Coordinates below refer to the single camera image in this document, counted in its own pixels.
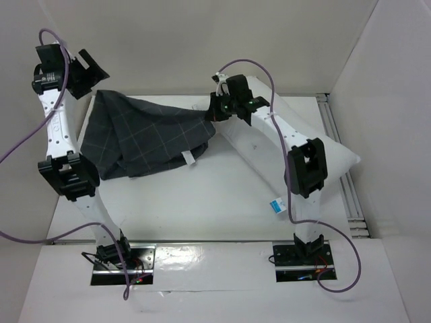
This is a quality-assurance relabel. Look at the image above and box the dark grey checked pillowcase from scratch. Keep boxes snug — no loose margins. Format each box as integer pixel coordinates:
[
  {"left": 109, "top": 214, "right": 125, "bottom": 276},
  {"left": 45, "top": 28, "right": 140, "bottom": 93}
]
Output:
[{"left": 81, "top": 90, "right": 216, "bottom": 180}]

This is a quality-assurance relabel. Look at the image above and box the white pillow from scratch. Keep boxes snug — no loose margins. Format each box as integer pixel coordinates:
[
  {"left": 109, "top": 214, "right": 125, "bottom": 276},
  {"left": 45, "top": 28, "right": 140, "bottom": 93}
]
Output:
[{"left": 214, "top": 95, "right": 341, "bottom": 211}]

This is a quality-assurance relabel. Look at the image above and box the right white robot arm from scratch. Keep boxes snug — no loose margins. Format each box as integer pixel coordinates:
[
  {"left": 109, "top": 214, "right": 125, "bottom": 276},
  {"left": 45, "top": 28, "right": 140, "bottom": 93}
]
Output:
[{"left": 205, "top": 72, "right": 328, "bottom": 264}]

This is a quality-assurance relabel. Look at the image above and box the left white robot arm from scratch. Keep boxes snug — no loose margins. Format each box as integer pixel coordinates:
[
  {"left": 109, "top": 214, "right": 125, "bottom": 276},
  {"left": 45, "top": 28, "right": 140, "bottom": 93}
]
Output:
[{"left": 32, "top": 43, "right": 133, "bottom": 268}]

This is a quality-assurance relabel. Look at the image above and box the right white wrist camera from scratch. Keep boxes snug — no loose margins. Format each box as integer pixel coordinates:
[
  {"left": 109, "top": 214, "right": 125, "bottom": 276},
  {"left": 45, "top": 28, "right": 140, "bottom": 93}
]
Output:
[{"left": 211, "top": 72, "right": 229, "bottom": 96}]

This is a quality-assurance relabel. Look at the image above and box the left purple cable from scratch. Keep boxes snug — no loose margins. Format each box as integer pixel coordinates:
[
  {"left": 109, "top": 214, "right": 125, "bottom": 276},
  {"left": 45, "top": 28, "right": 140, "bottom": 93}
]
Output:
[{"left": 0, "top": 28, "right": 152, "bottom": 301}]

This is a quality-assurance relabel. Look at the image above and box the purple cable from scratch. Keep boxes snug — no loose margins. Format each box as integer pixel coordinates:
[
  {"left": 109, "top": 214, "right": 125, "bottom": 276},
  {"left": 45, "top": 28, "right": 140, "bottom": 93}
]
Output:
[
  {"left": 0, "top": 28, "right": 152, "bottom": 301},
  {"left": 215, "top": 59, "right": 363, "bottom": 293}
]

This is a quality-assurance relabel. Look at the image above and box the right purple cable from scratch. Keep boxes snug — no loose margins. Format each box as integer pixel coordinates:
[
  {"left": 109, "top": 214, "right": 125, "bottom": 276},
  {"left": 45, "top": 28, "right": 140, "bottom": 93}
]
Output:
[{"left": 215, "top": 59, "right": 363, "bottom": 293}]

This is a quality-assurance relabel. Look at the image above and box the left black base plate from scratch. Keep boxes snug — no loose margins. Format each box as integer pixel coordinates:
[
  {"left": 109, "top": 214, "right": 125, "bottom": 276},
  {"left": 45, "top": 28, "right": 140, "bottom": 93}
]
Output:
[{"left": 86, "top": 243, "right": 156, "bottom": 286}]

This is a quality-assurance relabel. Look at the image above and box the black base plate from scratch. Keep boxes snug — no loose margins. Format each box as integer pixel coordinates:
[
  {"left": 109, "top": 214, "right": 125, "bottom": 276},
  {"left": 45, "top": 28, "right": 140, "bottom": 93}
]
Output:
[
  {"left": 268, "top": 242, "right": 337, "bottom": 283},
  {"left": 86, "top": 243, "right": 156, "bottom": 286}
]

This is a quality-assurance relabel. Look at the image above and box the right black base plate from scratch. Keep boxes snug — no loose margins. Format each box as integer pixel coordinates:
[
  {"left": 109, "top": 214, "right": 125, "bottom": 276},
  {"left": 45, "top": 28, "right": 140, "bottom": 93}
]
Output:
[{"left": 268, "top": 242, "right": 337, "bottom": 283}]

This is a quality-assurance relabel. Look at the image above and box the aluminium rail frame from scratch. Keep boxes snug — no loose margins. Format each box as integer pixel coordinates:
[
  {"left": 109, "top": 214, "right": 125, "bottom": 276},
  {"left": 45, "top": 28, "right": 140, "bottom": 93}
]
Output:
[{"left": 316, "top": 94, "right": 370, "bottom": 239}]

